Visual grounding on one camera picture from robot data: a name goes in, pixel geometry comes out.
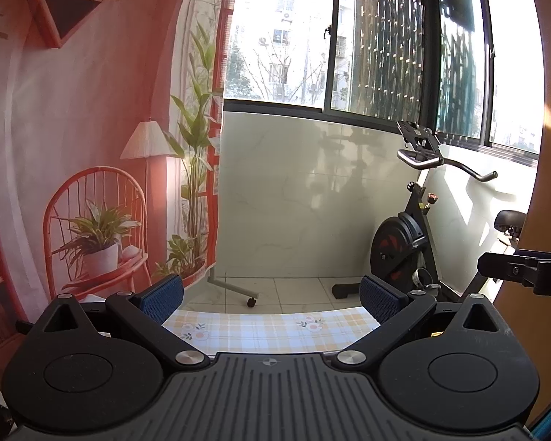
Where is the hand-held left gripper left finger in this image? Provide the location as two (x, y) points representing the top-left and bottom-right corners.
(32, 273), (210, 373)

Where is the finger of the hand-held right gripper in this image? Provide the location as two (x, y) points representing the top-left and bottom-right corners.
(514, 248), (551, 263)
(478, 252), (539, 282)

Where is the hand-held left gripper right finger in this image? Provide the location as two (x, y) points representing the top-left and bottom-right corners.
(333, 274), (510, 373)

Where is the black exercise bike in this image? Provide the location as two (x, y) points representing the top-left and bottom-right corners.
(332, 121), (529, 301)

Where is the grey stand leg with caster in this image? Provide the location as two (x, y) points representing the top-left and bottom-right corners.
(209, 272), (259, 308)

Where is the sliding glass window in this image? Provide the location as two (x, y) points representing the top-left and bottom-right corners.
(223, 0), (545, 166)

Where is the printed room scene wall tapestry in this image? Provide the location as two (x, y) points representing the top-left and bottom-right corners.
(0, 0), (240, 354)

